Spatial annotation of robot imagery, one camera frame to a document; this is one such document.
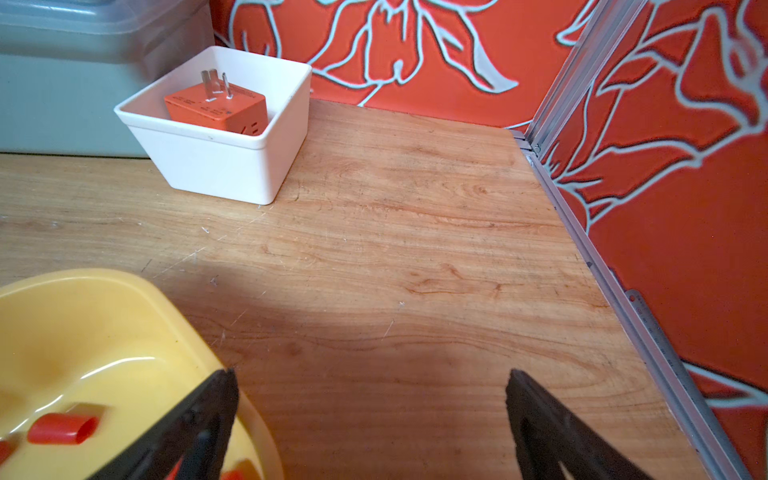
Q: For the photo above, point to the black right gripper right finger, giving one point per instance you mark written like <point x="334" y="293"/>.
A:
<point x="551" y="442"/>

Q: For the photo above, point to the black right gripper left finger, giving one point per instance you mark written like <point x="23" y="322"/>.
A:
<point x="191" y="440"/>

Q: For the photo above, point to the yellow plastic storage box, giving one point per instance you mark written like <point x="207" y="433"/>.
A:
<point x="108" y="344"/>

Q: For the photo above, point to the red screw protection sleeve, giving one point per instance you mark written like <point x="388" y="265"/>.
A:
<point x="62" y="429"/>

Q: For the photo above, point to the white square plastic bin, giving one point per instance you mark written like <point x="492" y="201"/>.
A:
<point x="219" y="163"/>

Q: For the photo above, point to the orange plug adapter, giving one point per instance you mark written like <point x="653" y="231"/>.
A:
<point x="217" y="103"/>

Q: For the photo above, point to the grey plastic toolbox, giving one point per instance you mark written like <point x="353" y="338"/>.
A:
<point x="65" y="65"/>

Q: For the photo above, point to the aluminium frame rail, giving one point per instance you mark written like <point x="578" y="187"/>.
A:
<point x="652" y="143"/>

